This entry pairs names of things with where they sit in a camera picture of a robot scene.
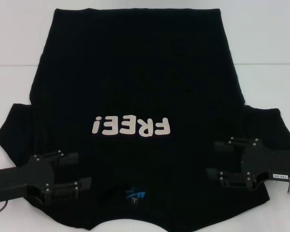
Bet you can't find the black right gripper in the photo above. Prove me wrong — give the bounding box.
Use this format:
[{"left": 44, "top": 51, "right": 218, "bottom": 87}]
[{"left": 206, "top": 136, "right": 290, "bottom": 189}]

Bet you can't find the black shirt with FREE print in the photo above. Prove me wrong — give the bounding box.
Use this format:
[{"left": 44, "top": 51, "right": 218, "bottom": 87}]
[{"left": 0, "top": 8, "right": 290, "bottom": 232}]

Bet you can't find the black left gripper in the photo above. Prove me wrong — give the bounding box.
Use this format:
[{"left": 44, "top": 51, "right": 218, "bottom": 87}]
[{"left": 0, "top": 150, "right": 92, "bottom": 205}]

